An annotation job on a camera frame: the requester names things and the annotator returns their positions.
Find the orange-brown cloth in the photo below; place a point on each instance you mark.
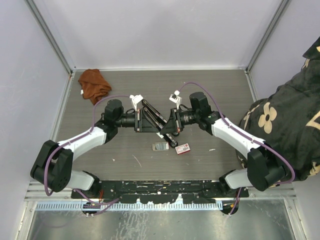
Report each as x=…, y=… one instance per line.
x=94, y=85

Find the aluminium frame post right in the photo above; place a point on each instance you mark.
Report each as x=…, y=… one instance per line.
x=281, y=8

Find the perforated cable duct strip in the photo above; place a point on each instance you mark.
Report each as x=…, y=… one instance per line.
x=86, y=206

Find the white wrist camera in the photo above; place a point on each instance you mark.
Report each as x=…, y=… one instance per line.
x=135, y=99
x=175, y=98

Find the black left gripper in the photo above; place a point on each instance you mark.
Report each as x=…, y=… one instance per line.
x=143, y=125

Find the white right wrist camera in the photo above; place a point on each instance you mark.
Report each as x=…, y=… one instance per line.
x=175, y=98

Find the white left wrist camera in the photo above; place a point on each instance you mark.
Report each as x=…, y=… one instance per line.
x=135, y=99

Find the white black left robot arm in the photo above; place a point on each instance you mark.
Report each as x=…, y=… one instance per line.
x=53, y=166

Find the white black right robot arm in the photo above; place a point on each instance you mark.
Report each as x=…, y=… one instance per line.
x=265, y=166

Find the red white staple box sleeve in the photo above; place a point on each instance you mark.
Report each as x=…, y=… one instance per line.
x=182, y=149

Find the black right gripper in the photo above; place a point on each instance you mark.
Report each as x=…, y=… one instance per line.
x=174, y=124

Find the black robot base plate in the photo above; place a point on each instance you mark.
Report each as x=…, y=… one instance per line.
x=160, y=191

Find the aluminium frame post left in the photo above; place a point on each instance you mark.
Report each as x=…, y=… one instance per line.
x=49, y=35

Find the black floral fleece garment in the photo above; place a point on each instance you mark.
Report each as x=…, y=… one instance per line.
x=291, y=117

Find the black stapler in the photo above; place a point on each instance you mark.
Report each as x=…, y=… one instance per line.
x=168, y=137
x=160, y=118

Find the aluminium frame post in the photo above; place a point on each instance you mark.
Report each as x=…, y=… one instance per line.
x=281, y=8
x=49, y=35

